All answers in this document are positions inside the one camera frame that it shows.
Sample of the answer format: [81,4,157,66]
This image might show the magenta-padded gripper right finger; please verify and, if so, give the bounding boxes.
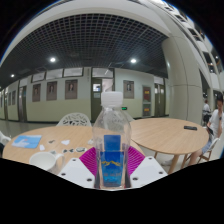
[126,145,169,189]

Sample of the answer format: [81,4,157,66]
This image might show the round wooden table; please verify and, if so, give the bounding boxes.
[129,116,211,175]

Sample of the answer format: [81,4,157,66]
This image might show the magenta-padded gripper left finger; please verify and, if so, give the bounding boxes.
[56,146,100,190]

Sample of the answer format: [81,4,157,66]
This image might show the light blue booklet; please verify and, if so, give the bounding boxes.
[11,134,43,150]

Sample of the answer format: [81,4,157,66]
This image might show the clear blue-labelled water bottle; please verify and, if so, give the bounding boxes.
[91,91,133,191]

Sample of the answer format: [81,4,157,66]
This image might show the white mug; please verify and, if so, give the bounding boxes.
[28,151,66,176]

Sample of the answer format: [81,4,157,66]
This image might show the round ceiling lights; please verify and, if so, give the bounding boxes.
[9,56,139,79]

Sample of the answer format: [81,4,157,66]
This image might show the person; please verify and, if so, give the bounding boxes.
[202,98,212,125]
[188,92,224,166]

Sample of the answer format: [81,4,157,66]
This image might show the dark-rimmed paper scrap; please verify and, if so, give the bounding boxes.
[75,146,88,154]

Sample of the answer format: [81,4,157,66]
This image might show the dark green door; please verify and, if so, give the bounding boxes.
[90,77,115,123]
[153,83,166,118]
[17,86,28,123]

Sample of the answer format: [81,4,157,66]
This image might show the wooden chair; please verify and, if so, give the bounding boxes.
[181,137,222,166]

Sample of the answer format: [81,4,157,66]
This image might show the framed wall pictures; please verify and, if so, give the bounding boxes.
[0,78,153,108]

